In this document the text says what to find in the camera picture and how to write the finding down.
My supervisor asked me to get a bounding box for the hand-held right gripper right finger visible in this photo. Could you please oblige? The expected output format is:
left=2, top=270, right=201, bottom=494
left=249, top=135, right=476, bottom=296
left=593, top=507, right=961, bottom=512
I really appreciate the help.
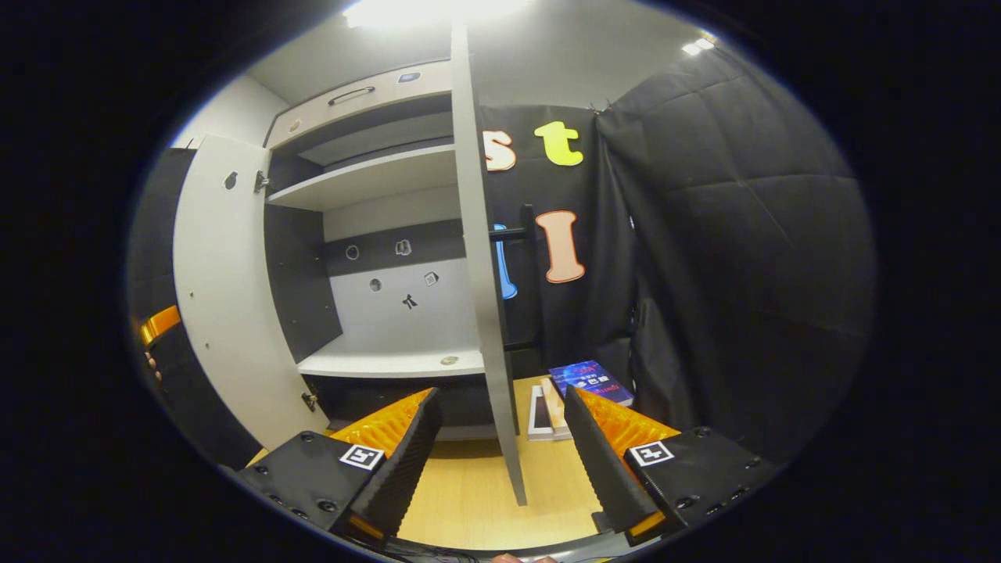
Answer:
left=563, top=383, right=779, bottom=547

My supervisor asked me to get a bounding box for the white cabinet drawer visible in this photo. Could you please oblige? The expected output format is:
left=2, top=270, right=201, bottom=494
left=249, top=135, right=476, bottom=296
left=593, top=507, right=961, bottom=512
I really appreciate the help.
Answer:
left=267, top=61, right=454, bottom=149

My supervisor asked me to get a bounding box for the white double-door shoe cabinet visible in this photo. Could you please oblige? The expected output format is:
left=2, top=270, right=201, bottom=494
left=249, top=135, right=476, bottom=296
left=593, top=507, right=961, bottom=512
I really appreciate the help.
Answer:
left=262, top=59, right=521, bottom=439

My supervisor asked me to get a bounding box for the blue book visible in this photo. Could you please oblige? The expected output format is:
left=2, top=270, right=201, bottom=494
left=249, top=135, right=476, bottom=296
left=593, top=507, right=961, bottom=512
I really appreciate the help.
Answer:
left=549, top=360, right=636, bottom=407

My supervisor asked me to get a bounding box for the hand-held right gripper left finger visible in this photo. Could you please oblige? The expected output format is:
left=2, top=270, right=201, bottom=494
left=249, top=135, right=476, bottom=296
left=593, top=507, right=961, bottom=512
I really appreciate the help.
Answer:
left=235, top=387, right=444, bottom=548

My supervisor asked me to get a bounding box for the black backdrop cloth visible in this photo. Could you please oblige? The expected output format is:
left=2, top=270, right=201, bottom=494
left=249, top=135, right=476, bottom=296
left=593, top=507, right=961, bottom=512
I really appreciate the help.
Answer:
left=127, top=39, right=877, bottom=470

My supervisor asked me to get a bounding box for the cream book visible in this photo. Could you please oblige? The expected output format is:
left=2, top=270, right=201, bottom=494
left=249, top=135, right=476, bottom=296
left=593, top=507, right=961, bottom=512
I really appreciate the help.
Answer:
left=541, top=378, right=572, bottom=439

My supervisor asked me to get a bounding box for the white book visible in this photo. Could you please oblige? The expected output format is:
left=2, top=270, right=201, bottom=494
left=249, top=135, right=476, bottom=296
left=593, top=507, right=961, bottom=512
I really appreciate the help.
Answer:
left=528, top=385, right=554, bottom=440

